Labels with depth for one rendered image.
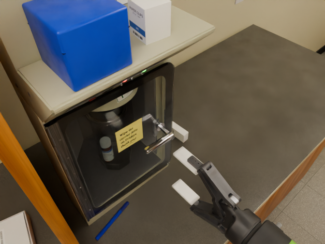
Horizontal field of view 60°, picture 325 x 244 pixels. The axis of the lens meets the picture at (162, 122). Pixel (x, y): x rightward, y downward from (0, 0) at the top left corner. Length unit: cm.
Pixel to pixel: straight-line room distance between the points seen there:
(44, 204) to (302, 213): 182
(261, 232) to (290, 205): 156
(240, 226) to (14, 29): 50
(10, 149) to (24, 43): 15
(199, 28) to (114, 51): 19
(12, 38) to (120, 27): 15
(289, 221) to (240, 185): 113
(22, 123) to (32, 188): 62
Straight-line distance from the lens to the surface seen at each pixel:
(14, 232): 94
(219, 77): 135
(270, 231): 59
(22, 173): 48
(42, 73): 45
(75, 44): 37
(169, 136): 72
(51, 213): 59
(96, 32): 38
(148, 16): 46
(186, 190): 72
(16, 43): 46
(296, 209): 215
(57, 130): 56
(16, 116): 108
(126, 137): 69
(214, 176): 57
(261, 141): 112
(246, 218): 60
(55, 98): 40
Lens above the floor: 176
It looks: 47 degrees down
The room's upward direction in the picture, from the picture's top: straight up
